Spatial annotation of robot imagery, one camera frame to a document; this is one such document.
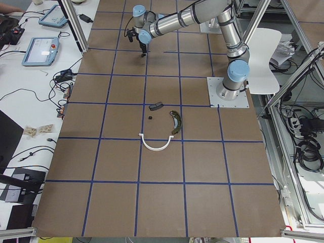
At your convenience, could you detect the far blue teach pendant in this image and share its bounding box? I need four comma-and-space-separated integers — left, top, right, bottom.
38, 5, 67, 28

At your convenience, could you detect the black power adapter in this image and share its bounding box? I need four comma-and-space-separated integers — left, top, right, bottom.
79, 14, 93, 23

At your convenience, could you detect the white plastic chair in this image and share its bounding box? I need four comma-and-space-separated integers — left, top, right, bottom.
248, 28, 281, 95

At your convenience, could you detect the blue teach pendant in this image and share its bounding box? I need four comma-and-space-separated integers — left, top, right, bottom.
22, 36, 60, 66
38, 5, 67, 28

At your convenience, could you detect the near blue teach pendant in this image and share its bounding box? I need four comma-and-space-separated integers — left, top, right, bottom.
22, 36, 60, 66

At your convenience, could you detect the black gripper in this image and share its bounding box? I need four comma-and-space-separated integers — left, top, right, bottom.
138, 40, 147, 57

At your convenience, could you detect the white curved plastic clamp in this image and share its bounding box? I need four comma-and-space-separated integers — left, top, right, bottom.
138, 133, 174, 152

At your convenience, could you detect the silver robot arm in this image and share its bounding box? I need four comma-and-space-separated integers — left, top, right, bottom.
125, 1, 250, 101

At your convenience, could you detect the brown paper table cover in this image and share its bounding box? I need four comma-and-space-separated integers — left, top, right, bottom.
33, 1, 285, 237

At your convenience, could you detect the aluminium frame post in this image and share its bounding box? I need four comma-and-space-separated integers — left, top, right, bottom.
58, 0, 89, 53

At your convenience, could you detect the olive green brake shoe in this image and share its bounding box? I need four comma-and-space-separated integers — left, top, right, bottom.
170, 110, 183, 135

